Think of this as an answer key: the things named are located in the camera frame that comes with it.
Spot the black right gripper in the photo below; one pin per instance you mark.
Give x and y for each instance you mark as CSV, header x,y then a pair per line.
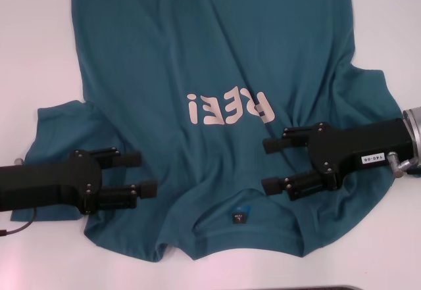
x,y
342,152

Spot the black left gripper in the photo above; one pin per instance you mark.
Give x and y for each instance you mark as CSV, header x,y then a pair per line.
x,y
49,184

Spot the teal t-shirt with beige print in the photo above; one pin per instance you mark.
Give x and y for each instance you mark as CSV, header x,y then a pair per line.
x,y
197,56

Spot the small silver plug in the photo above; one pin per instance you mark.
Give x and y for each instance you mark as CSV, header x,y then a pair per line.
x,y
19,161

